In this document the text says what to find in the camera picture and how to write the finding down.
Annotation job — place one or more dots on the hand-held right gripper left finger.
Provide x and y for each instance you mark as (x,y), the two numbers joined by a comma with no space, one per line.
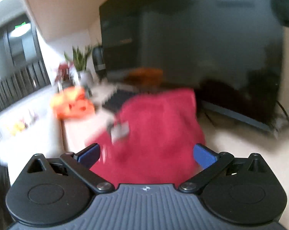
(89,153)

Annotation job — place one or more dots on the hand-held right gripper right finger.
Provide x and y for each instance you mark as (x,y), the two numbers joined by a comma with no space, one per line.
(203,155)

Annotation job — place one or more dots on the red fleece hoodie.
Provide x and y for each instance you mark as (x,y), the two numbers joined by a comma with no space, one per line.
(159,129)

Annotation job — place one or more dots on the small grey object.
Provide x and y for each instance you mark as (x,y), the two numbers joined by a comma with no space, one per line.
(120,133)

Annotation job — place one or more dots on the orange cloth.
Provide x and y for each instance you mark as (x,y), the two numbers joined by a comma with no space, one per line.
(72,105)

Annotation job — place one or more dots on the black keyboard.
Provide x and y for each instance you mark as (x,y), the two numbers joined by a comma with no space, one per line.
(118,100)

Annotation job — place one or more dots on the yellow blurred object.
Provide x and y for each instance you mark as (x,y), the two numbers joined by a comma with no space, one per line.
(17,127)

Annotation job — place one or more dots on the potted green plant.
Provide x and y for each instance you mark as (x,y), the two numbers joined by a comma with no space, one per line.
(81,60)

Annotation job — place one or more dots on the black cylindrical container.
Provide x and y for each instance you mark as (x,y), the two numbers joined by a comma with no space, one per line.
(99,57)

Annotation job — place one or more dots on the dark railing partition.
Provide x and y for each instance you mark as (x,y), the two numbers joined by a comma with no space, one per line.
(19,81)

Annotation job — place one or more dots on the black computer monitor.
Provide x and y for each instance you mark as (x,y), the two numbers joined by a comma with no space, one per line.
(182,40)

